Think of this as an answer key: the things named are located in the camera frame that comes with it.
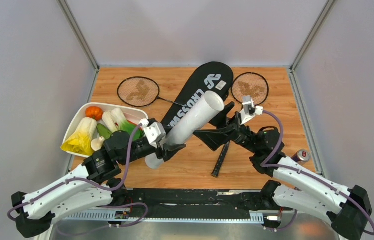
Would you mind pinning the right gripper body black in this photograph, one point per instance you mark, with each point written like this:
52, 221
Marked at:
243, 137

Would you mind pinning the white shuttlecock tube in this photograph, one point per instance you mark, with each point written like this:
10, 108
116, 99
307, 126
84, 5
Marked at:
202, 113

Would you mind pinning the black racket bag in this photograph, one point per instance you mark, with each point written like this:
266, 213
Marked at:
212, 76

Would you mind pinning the badminton racket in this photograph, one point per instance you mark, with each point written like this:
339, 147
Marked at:
246, 84
139, 91

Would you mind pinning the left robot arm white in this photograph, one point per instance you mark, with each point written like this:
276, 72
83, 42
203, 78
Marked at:
95, 182

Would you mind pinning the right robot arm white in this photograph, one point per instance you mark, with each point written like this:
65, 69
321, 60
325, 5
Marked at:
347, 209

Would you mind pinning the white plastic tray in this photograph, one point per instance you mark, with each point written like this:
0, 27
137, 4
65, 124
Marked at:
133, 115

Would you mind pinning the green bok choy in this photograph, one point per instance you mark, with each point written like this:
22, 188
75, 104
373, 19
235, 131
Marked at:
120, 120

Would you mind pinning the energy drink can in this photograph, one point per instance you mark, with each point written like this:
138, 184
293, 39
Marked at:
302, 156

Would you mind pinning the white bok choy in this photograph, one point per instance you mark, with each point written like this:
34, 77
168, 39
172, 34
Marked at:
109, 122

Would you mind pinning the white mushroom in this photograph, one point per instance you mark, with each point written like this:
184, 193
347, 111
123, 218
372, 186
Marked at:
97, 143

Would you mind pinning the small orange pumpkin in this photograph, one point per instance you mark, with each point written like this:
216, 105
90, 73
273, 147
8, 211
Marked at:
94, 112

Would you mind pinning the yellow napa cabbage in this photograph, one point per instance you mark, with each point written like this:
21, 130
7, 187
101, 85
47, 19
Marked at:
79, 141

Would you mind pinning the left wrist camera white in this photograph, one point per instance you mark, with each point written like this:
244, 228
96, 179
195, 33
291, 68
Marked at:
153, 132

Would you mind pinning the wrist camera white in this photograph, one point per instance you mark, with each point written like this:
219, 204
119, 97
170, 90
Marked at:
153, 132
249, 110

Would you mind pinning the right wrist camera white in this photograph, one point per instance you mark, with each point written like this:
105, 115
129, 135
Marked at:
249, 110

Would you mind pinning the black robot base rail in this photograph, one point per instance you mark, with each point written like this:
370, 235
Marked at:
203, 204

